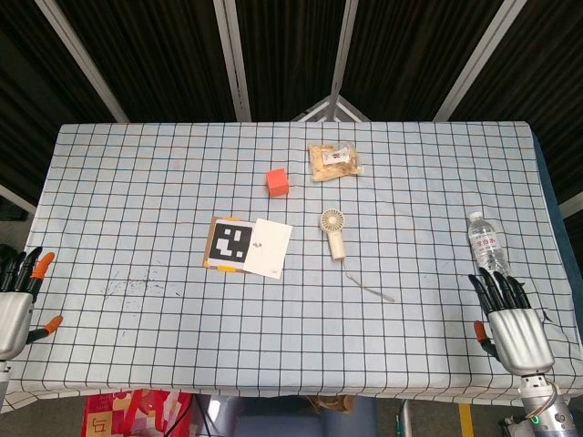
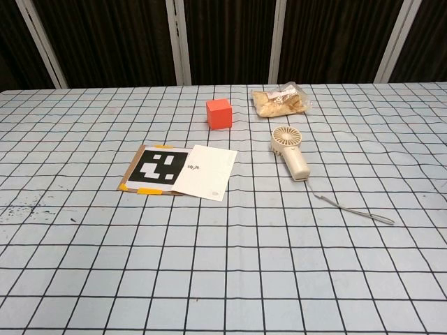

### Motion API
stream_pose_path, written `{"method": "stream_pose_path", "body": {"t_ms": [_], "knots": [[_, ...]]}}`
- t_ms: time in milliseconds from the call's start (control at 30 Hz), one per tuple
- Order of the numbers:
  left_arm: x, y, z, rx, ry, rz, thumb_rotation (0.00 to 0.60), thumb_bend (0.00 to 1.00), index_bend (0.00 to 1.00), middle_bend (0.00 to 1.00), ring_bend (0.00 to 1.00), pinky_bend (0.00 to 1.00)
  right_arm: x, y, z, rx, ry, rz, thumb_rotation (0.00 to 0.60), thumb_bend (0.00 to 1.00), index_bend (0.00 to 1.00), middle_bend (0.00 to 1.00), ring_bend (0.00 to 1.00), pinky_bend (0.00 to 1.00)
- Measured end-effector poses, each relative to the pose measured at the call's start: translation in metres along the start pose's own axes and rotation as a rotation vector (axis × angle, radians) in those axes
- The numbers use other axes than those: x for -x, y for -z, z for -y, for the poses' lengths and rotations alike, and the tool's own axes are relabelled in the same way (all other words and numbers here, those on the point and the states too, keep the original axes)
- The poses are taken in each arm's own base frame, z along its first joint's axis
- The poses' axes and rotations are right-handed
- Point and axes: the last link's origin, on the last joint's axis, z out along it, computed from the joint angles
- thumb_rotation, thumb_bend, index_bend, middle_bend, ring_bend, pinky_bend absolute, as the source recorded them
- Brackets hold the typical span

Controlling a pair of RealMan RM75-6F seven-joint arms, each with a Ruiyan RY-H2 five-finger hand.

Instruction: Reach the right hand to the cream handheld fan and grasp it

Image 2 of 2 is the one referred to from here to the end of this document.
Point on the beige handheld mini fan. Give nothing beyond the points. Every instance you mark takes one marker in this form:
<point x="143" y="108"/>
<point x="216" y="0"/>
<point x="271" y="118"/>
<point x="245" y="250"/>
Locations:
<point x="292" y="156"/>

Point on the white paper card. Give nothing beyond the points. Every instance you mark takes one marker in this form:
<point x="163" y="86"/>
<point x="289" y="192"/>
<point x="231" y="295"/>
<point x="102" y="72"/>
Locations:
<point x="206" y="172"/>

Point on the orange cube block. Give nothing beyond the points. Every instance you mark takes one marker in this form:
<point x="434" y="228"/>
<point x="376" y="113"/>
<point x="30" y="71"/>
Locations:
<point x="219" y="114"/>

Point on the cardboard with black marker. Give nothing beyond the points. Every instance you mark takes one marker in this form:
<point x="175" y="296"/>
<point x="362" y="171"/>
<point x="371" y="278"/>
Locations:
<point x="157" y="167"/>

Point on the checkered grid tablecloth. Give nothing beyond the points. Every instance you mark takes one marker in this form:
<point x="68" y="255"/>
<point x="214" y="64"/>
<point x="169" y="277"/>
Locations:
<point x="223" y="244"/>

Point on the clear plastic snack bag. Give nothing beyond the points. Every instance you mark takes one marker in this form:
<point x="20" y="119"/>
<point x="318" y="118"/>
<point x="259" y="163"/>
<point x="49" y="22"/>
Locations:
<point x="279" y="101"/>

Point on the dark curtain panel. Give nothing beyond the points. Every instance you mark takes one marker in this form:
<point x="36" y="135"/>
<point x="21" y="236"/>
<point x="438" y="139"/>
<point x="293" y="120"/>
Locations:
<point x="230" y="42"/>
<point x="335" y="42"/>
<point x="111" y="42"/>

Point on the white frame post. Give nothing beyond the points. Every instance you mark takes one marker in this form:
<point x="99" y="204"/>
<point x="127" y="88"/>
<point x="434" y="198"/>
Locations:
<point x="42" y="42"/>
<point x="178" y="42"/>
<point x="393" y="42"/>
<point x="277" y="42"/>

